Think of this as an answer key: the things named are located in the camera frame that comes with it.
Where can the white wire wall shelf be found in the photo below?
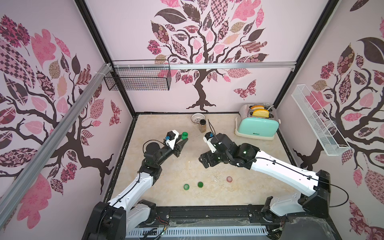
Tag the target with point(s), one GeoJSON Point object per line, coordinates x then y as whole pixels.
{"type": "Point", "coordinates": [325, 129]}

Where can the white slotted cable duct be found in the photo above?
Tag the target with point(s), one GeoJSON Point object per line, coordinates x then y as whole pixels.
{"type": "Point", "coordinates": [197, 232]}

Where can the aluminium rail back wall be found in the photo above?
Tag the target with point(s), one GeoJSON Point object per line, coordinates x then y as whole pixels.
{"type": "Point", "coordinates": [198, 66]}

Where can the orange toast slice back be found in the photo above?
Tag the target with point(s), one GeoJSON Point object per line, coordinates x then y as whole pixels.
{"type": "Point", "coordinates": [257, 107]}

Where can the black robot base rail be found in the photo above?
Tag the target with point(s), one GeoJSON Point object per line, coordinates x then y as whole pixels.
{"type": "Point", "coordinates": [250, 213]}

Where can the aluminium rail wall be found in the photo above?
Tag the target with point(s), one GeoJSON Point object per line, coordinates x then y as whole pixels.
{"type": "Point", "coordinates": [20, 186]}
{"type": "Point", "coordinates": [198, 66]}

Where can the black wire wall basket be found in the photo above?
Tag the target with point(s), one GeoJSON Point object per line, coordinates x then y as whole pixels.
{"type": "Point", "coordinates": [139, 75]}

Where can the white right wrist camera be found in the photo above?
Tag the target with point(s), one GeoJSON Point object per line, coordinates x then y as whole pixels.
{"type": "Point", "coordinates": [211, 140]}

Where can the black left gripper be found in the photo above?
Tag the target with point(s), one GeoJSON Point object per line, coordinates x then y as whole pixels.
{"type": "Point", "coordinates": [178, 147]}

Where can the mint green Belinee toaster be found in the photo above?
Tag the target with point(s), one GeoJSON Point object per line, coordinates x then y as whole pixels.
{"type": "Point", "coordinates": [251, 127]}

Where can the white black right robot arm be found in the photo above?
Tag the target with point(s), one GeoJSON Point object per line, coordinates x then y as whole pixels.
{"type": "Point", "coordinates": [313, 189]}

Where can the green paint jar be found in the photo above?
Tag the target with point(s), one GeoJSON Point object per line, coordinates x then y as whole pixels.
{"type": "Point", "coordinates": [184, 135]}

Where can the yellow toast slice front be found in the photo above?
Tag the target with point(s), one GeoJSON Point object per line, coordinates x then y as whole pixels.
{"type": "Point", "coordinates": [262, 113]}

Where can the brown spice jar black lid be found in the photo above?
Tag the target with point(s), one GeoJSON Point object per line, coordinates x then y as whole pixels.
{"type": "Point", "coordinates": [203, 126]}

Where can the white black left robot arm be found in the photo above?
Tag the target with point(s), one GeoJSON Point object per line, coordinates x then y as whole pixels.
{"type": "Point", "coordinates": [120, 215]}

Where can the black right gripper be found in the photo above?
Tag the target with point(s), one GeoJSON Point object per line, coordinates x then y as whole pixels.
{"type": "Point", "coordinates": [208, 157]}

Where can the aluminium rail left wall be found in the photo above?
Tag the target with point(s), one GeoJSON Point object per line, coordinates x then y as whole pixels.
{"type": "Point", "coordinates": [20, 186]}

